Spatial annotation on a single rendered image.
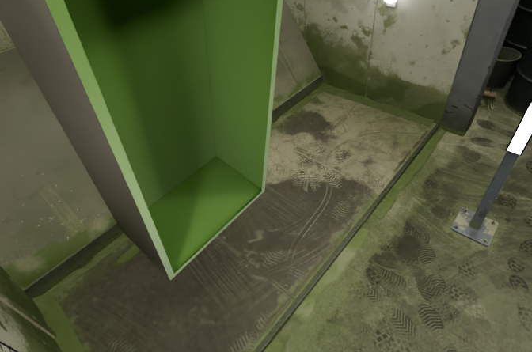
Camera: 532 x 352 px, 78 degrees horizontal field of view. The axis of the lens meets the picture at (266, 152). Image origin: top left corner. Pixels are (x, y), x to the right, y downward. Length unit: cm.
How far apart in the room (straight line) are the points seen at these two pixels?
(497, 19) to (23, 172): 283
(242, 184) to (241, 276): 52
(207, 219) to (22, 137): 113
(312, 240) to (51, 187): 149
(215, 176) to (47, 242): 100
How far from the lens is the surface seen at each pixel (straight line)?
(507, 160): 191
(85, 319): 210
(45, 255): 220
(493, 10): 249
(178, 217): 161
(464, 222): 227
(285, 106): 286
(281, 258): 192
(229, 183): 169
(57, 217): 218
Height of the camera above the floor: 169
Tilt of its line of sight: 41 degrees down
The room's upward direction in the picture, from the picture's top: 8 degrees counter-clockwise
